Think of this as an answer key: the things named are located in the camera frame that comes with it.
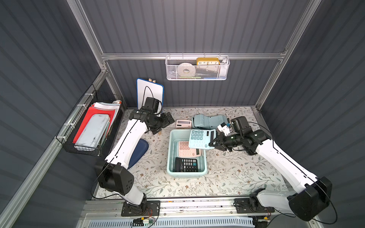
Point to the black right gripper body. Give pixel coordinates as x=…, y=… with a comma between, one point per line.
x=221, y=141

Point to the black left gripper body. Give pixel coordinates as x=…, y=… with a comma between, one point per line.
x=165, y=119

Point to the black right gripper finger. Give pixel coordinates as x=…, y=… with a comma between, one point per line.
x=217, y=141
x=221, y=147

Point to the teal calculator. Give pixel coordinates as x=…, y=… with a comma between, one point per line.
x=201, y=139

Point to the mint green storage box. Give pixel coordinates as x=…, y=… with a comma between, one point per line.
x=176, y=136

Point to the black calculator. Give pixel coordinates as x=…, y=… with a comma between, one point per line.
x=185, y=165

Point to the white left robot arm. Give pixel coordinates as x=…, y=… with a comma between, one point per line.
x=113, y=173

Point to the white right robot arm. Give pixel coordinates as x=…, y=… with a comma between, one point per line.
x=310, y=195

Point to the mint green calculator upside down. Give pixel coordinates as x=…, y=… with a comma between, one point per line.
x=203, y=122

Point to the navy blue glasses case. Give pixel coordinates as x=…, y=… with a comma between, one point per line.
x=141, y=148

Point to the blue framed whiteboard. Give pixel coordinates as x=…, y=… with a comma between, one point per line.
x=148, y=89

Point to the white papers in basket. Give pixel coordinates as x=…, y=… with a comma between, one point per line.
x=115, y=105

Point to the white tape roll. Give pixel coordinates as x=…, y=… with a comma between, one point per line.
x=186, y=70

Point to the red folder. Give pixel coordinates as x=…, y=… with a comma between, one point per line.
x=92, y=111

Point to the yellow clock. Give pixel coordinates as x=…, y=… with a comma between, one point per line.
x=207, y=61

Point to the light grey pencil case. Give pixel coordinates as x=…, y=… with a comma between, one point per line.
x=93, y=133

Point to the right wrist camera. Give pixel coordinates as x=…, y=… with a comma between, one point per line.
x=238, y=125

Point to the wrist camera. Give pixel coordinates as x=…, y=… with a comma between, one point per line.
x=238, y=125
x=151, y=104

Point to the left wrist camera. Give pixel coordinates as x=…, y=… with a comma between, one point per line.
x=151, y=104

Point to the white wire wall basket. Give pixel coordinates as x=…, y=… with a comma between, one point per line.
x=203, y=73

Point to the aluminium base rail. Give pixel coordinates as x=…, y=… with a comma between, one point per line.
x=192, y=212

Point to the black wire side basket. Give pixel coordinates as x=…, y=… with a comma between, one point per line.
x=70, y=128

